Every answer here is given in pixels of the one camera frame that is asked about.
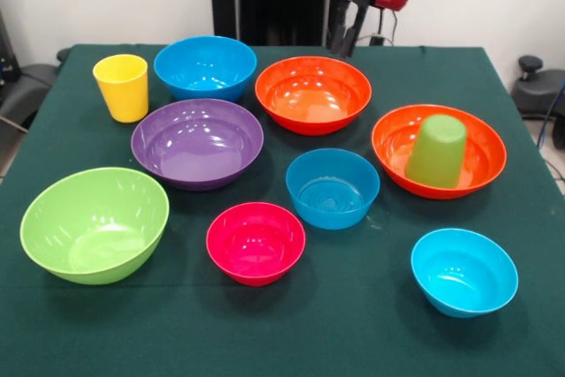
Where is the large blue plastic bowl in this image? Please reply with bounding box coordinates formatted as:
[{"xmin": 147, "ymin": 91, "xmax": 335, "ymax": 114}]
[{"xmin": 154, "ymin": 36, "xmax": 258, "ymax": 102}]

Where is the small cyan plastic bowl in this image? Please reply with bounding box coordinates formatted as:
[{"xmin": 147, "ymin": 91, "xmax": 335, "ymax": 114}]
[{"xmin": 411, "ymin": 228, "xmax": 520, "ymax": 319}]

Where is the black hanging cable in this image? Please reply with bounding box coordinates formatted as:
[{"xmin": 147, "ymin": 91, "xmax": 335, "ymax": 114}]
[{"xmin": 366, "ymin": 8, "xmax": 398, "ymax": 48}]

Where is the orange plastic bowl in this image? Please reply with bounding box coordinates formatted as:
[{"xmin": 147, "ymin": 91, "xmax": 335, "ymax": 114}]
[
  {"xmin": 372, "ymin": 104, "xmax": 508, "ymax": 200},
  {"xmin": 255, "ymin": 57, "xmax": 373, "ymax": 136}
]

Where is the large green plastic bowl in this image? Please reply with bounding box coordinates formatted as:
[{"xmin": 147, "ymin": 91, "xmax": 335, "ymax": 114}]
[{"xmin": 19, "ymin": 167, "xmax": 170, "ymax": 286}]

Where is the purple plastic bowl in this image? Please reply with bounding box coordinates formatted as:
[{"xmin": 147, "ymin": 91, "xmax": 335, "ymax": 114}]
[{"xmin": 131, "ymin": 99, "xmax": 265, "ymax": 192}]

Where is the green plastic cup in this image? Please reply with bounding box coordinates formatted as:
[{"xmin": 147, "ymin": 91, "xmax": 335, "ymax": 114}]
[{"xmin": 404, "ymin": 114, "xmax": 468, "ymax": 189}]

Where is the small dark blue bowl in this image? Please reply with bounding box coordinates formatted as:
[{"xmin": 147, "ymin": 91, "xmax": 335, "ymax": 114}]
[{"xmin": 285, "ymin": 148, "xmax": 381, "ymax": 230}]

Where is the black equipment base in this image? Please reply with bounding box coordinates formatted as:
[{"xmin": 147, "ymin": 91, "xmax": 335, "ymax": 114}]
[
  {"xmin": 0, "ymin": 11, "xmax": 72, "ymax": 135},
  {"xmin": 512, "ymin": 55, "xmax": 565, "ymax": 150}
]

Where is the yellow plastic cup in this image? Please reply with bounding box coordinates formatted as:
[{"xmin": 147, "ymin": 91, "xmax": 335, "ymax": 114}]
[{"xmin": 93, "ymin": 54, "xmax": 149, "ymax": 124}]

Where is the pink plastic bowl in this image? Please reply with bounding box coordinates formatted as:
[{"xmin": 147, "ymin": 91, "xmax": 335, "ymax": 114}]
[{"xmin": 206, "ymin": 202, "xmax": 306, "ymax": 288}]

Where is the dark green tablecloth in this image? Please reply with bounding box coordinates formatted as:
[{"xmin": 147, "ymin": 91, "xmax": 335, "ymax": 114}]
[{"xmin": 0, "ymin": 44, "xmax": 565, "ymax": 377}]

